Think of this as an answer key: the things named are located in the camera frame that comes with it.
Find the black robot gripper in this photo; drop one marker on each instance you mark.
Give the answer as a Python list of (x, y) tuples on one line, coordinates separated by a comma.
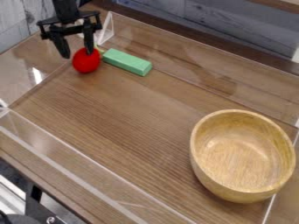
[(57, 27)]

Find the red toy strawberry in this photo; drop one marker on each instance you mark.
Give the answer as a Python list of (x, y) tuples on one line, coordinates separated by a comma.
[(85, 63)]

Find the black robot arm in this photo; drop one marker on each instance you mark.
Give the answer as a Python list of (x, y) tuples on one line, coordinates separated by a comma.
[(64, 7)]

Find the green rectangular block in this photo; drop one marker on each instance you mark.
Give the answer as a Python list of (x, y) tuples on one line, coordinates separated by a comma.
[(127, 62)]

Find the wooden bowl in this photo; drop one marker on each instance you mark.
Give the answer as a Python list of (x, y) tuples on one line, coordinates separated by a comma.
[(242, 155)]

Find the clear acrylic corner bracket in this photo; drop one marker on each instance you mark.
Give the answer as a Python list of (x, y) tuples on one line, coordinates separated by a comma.
[(103, 27)]

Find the clear acrylic tray wall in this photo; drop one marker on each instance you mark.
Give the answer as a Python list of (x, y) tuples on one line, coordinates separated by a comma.
[(101, 138)]

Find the black table leg bracket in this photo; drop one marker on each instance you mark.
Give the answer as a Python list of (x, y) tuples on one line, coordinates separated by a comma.
[(45, 209)]

